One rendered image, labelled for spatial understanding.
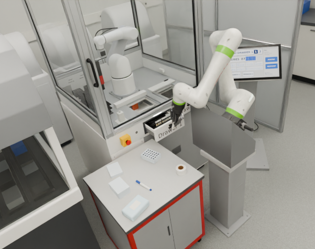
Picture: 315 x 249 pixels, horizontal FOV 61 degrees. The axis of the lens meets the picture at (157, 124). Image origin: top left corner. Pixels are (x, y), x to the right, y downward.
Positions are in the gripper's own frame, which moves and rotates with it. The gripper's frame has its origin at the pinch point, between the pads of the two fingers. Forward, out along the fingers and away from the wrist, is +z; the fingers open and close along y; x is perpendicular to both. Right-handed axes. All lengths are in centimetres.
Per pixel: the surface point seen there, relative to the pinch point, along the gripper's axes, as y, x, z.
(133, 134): -17.3, -24.8, 11.8
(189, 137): -6, 32, 45
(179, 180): 35.2, -24.7, 4.7
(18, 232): 7, -119, 6
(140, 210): 38, -59, 0
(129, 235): 44, -70, 8
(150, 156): 6.1, -26.3, 11.5
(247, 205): 68, 42, 73
